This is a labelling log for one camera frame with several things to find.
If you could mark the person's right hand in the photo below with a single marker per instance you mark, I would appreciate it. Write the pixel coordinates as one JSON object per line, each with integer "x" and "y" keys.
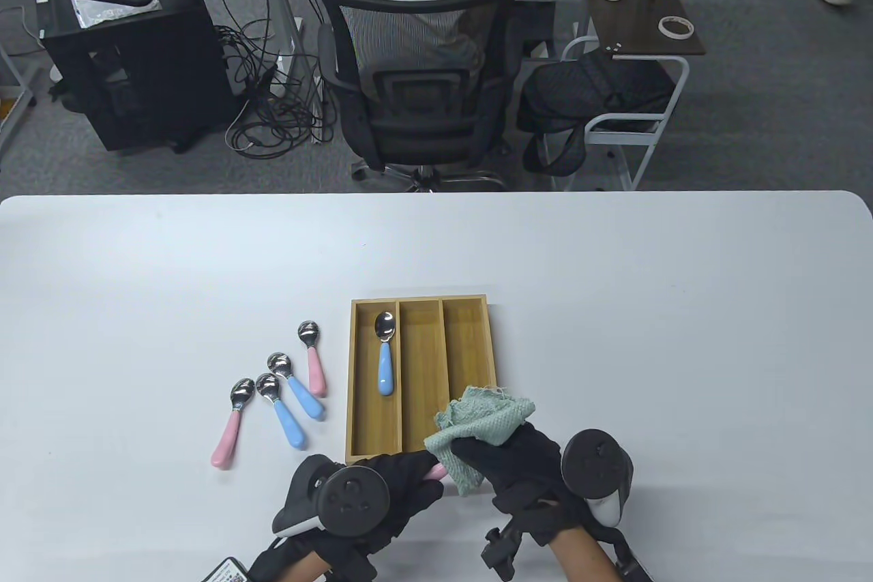
{"x": 532, "y": 479}

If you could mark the person's left hand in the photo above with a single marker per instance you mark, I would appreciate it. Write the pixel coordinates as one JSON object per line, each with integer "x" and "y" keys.
{"x": 409, "y": 486}

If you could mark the black white controller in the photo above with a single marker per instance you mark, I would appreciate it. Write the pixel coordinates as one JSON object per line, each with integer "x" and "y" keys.
{"x": 597, "y": 466}
{"x": 351, "y": 497}

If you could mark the green fish scale cleaning cloth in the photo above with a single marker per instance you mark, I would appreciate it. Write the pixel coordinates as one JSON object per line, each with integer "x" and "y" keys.
{"x": 491, "y": 422}

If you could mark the person's left forearm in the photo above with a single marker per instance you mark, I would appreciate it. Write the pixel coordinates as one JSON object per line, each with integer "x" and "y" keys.
{"x": 300, "y": 572}

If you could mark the person's right forearm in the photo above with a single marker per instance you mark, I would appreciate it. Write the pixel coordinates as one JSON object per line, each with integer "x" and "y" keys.
{"x": 586, "y": 561}

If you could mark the wooden cutlery tray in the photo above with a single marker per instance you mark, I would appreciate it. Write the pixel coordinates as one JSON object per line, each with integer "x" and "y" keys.
{"x": 464, "y": 350}

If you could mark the black mesh office chair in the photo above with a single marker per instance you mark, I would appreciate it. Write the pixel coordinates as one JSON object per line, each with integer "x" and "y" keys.
{"x": 416, "y": 111}

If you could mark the black bag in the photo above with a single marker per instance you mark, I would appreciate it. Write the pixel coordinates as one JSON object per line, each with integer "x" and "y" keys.
{"x": 586, "y": 91}

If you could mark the white tape roll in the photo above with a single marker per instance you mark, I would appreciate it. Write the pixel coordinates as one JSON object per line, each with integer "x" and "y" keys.
{"x": 676, "y": 26}

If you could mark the black cabinet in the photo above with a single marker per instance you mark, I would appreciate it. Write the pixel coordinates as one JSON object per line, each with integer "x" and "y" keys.
{"x": 143, "y": 77}

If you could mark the brown white side table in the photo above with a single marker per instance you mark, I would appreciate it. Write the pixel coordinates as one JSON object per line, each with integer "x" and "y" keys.
{"x": 658, "y": 2}

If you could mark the silver foil bag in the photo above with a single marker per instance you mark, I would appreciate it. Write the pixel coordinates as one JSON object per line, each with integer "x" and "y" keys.
{"x": 102, "y": 12}

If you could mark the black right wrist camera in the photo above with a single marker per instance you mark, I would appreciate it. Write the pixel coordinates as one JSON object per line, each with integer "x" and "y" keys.
{"x": 503, "y": 548}

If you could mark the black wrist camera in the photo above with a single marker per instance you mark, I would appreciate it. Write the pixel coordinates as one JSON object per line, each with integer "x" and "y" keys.
{"x": 228, "y": 572}
{"x": 503, "y": 548}

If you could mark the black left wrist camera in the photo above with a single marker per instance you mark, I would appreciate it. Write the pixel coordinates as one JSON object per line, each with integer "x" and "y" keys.
{"x": 228, "y": 572}

